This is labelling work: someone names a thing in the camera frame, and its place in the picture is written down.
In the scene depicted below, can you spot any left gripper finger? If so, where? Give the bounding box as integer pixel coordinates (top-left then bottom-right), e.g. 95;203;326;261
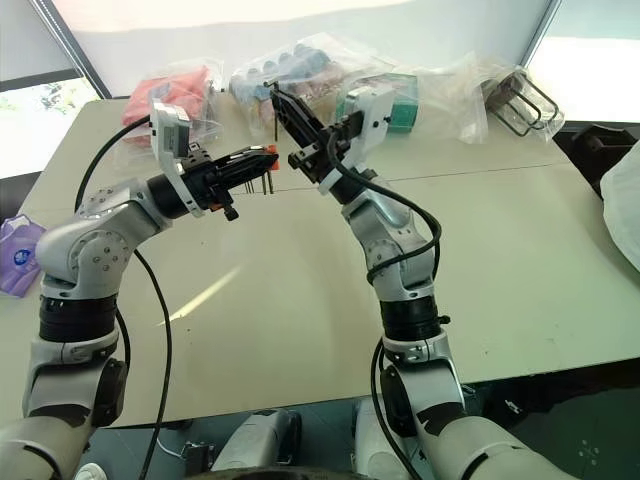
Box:
214;145;272;169
218;155;281;191

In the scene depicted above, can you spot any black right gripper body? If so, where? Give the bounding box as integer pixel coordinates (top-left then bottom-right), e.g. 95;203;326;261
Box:
287;111;365;186

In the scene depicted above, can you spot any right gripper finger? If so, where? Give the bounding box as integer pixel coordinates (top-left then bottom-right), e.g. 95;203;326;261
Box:
270;89;307;152
282;89;325;147

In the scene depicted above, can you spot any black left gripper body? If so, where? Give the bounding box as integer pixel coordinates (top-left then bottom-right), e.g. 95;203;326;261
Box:
179;146;241;223

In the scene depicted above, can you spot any blue items plastic bag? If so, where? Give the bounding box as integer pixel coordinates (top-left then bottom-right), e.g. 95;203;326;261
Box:
228;32;354;137

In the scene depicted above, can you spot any green box in plastic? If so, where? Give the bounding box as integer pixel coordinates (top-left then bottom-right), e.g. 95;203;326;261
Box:
333;73;422;137

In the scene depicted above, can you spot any red items plastic bag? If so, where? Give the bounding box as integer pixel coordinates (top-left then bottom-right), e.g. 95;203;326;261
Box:
121;63;225;147

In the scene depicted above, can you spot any purple plastic pouch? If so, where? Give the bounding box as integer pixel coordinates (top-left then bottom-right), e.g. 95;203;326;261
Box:
0;213;47;299

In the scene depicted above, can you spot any black metal clips bag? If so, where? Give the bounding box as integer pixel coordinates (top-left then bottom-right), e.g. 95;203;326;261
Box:
447;49;567;147

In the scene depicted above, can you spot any black case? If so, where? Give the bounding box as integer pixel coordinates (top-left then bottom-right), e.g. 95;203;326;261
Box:
549;121;640;201

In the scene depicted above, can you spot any grey rounded robot shell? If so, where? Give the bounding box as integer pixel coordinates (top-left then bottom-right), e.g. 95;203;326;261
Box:
351;398;424;480
212;407;303;474

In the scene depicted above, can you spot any white plastic bag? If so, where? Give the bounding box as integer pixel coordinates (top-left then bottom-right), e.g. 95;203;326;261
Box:
598;147;640;274

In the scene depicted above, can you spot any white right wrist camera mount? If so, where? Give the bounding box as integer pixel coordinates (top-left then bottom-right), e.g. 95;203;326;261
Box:
316;86;395;196

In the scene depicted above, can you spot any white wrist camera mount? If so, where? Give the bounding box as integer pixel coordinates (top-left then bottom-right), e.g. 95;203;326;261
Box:
316;86;395;196
148;98;207;218

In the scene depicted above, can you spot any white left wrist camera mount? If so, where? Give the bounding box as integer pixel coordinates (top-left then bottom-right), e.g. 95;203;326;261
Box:
148;98;207;218

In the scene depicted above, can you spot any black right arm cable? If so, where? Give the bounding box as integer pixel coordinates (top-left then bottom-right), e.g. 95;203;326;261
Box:
324;146;445;480

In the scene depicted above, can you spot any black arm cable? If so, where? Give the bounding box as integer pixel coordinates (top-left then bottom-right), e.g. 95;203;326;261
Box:
324;146;445;480
73;116;175;480

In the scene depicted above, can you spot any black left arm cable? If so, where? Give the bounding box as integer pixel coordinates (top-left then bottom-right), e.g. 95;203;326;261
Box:
73;116;175;480

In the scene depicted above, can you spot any dark window frame bar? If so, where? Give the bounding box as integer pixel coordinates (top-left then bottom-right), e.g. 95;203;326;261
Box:
33;0;113;100
518;0;563;69

